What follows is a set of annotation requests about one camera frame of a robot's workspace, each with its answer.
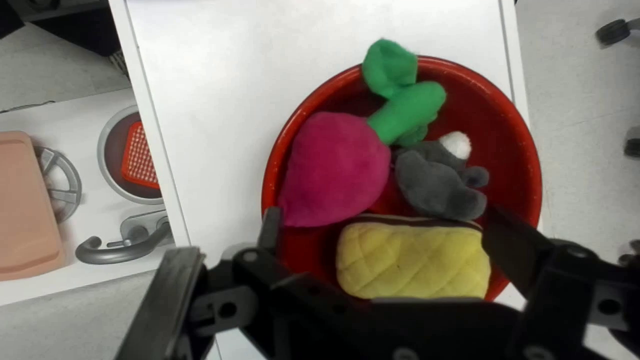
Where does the grey round burner grate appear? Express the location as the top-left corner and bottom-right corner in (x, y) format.
(36, 146), (86, 225)

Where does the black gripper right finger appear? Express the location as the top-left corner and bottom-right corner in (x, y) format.
(483, 205), (640, 360)

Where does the grey toy faucet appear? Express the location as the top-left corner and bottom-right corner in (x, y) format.
(74, 208), (173, 265)

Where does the pink cutting board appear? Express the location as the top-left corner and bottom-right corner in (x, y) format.
(0, 130), (67, 281)

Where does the orange mesh sink strainer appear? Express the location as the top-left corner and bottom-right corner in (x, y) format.
(117, 120), (161, 191)

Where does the red plastic bowl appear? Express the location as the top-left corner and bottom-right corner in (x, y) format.
(259, 56), (543, 306)

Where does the white toy kitchen counter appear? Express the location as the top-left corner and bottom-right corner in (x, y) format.
(0, 85), (195, 307)

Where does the grey mouse plush toy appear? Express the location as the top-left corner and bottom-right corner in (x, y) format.
(393, 130), (492, 223)

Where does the magenta tulip plush toy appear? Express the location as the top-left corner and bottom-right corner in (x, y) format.
(276, 36), (447, 229)

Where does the yellow sandwich plush toy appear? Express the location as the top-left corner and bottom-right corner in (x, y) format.
(334, 214), (494, 302)

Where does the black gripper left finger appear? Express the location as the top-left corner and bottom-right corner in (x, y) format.
(116, 205), (295, 360)

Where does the white cabinet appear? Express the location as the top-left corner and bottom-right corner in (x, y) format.
(108, 0), (543, 360)

